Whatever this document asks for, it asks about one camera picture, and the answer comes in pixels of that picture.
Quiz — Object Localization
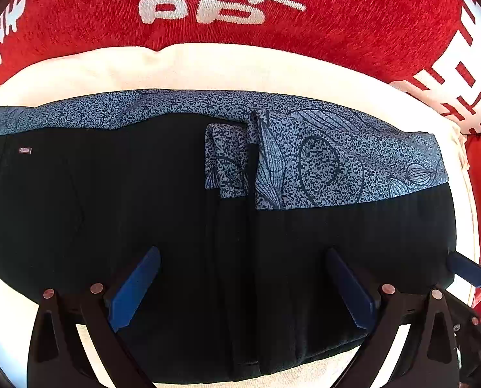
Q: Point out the red printed blanket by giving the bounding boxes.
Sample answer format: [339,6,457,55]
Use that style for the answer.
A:
[0,0,481,136]

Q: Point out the cream blanket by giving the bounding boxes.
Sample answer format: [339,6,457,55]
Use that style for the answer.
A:
[0,42,480,388]

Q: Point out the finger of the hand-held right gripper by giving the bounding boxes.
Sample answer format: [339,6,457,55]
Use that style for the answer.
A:
[445,290,481,336]
[446,251,481,288]

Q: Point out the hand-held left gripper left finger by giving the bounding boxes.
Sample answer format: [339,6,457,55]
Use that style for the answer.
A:
[27,246,161,388]

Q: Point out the black pants with blue trim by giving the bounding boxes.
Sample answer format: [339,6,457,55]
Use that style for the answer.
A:
[0,88,457,385]

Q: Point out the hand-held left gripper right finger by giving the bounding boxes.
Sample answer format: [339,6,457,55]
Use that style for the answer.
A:
[326,247,461,388]

